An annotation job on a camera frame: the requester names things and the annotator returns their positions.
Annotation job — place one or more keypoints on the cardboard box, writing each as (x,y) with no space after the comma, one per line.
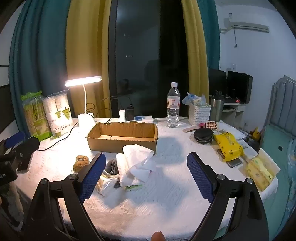
(120,144)

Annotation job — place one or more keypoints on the white tablecloth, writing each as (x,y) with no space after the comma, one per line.
(161,208)

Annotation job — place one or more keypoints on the steel mug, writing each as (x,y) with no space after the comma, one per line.
(216,111)

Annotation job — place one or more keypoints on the yellow bag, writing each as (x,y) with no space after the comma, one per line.
(255,134)

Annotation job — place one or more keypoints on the small yellow tissue pack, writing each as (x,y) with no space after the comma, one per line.
(196,100)

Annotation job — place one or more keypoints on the grey padded headboard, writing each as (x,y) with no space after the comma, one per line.
(283,102)

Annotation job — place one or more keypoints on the cartoon print tissue pack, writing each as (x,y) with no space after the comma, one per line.
(133,187)

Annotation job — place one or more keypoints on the black charger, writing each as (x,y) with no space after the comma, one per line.
(130,113)

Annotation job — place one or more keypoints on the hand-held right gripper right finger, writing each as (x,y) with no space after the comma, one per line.
(201,178)

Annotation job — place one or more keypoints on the white air conditioner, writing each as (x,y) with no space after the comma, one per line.
(249,26)

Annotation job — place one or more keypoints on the brown plush toy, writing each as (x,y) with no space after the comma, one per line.
(81,163)

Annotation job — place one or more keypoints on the black round case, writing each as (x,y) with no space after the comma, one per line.
(203,135)

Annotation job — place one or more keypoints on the person's right hand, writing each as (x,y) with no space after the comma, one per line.
(158,236)

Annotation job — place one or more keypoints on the yellow tissue packet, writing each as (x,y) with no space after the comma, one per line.
(227,146)

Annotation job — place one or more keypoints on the patterned card box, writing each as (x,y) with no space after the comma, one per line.
(211,125)

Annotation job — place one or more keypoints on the pink folding knife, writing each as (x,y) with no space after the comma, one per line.
(190,129)

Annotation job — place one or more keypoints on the white charger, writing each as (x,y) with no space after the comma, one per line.
(122,114)

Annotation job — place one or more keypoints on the clear water bottle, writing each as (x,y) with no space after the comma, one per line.
(173,111)

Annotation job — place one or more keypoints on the dark glass window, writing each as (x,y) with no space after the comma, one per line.
(138,58)

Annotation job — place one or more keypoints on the black monitor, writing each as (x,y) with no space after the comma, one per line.
(239,85)
(217,81)

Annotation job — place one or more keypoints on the white power strip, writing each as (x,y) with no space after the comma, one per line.
(143,119)

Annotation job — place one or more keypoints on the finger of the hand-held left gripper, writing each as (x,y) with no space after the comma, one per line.
(30,144)
(14,139)

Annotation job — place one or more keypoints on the white paper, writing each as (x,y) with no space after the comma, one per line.
(248,149)

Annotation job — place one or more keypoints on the white towel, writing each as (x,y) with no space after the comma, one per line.
(136,157)

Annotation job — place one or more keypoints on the white desk lamp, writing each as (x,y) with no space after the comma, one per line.
(83,81)

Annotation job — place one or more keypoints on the white computer desk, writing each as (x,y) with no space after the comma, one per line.
(233,109)

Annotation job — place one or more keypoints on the white paper cup package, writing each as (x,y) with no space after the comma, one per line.
(57,111)

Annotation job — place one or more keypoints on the white plastic basket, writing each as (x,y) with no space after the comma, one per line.
(200,115)

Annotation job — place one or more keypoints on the green paper cup package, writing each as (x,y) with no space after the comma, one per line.
(34,111)

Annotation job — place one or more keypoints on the grey phone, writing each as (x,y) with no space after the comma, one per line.
(234,163)

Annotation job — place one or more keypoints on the blue plastic bag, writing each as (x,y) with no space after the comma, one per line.
(188,99)

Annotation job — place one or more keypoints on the white wall socket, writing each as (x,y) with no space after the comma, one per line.
(231,67)

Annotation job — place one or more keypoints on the yellow curtain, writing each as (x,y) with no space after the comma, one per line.
(194,46)
(87,46)

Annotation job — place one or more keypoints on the teal bedding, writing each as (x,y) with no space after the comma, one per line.
(282,162)

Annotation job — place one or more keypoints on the yellow tissue multipack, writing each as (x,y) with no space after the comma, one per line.
(257,171)

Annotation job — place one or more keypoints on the grey dotted glove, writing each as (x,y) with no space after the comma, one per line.
(112,166)

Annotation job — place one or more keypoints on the small red box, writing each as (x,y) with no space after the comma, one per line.
(202,125)

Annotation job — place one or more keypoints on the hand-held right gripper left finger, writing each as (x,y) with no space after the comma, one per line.
(92,178)

